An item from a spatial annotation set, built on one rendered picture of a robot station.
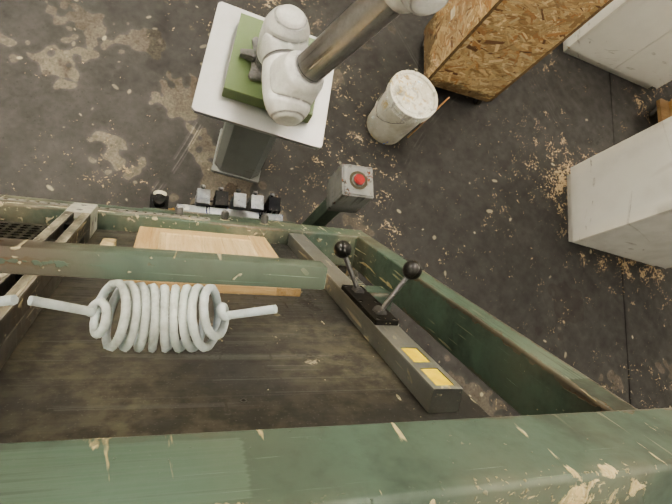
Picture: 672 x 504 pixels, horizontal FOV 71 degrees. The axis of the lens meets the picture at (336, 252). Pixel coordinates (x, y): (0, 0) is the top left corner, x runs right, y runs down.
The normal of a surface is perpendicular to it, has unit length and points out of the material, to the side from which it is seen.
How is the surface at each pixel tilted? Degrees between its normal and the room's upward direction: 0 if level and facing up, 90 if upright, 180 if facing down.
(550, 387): 90
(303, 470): 60
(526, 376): 90
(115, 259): 30
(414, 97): 0
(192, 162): 0
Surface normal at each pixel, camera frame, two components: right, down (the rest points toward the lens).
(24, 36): 0.35, -0.25
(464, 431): 0.16, -0.96
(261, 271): 0.31, 0.27
